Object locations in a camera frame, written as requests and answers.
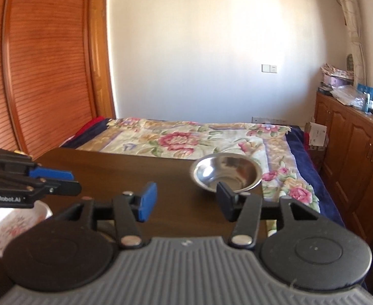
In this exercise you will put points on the purple box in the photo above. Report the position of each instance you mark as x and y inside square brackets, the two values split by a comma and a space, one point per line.
[337, 81]

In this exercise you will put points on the red cloth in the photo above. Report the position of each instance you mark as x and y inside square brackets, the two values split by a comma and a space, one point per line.
[89, 125]

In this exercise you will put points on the dark flat box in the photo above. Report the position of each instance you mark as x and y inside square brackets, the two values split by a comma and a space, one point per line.
[324, 90]

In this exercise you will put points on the wooden panel door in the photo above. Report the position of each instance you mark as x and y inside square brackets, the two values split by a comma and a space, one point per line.
[100, 57]

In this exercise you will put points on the wooden cabinet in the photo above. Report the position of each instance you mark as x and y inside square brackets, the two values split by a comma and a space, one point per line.
[352, 159]

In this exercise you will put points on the cardboard box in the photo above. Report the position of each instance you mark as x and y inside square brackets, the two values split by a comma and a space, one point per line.
[317, 133]

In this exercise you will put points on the blue packets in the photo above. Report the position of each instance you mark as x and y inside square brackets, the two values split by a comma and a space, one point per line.
[366, 97]

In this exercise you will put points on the stack of floral paper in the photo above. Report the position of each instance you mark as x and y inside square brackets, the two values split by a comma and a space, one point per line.
[336, 70]

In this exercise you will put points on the floral blanket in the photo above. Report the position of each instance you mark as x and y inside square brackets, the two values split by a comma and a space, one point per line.
[180, 139]

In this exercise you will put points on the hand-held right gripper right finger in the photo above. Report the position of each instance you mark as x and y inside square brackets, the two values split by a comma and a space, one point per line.
[224, 201]

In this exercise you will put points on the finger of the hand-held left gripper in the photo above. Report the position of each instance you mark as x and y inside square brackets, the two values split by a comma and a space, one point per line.
[65, 188]
[51, 174]

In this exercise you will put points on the patterned curtain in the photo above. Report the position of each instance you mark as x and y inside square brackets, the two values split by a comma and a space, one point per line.
[348, 16]

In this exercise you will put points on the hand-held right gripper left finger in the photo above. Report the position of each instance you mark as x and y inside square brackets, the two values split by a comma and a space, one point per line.
[146, 201]

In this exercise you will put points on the small steel bowl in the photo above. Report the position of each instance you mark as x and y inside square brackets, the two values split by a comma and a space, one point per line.
[227, 168]

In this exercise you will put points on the white wall socket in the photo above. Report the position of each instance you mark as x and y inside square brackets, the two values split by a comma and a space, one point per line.
[273, 68]

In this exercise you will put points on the green hand fan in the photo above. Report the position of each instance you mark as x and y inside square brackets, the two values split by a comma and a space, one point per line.
[350, 62]

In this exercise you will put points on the white wall switch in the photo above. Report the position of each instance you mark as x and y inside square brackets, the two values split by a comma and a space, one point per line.
[265, 68]

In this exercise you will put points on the navy blue blanket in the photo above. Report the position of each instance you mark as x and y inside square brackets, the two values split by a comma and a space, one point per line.
[313, 171]

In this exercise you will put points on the floral rectangular plate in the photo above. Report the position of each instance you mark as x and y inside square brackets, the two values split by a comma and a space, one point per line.
[11, 228]

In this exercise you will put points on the clear plastic bags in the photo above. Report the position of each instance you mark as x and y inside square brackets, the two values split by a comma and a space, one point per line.
[347, 95]

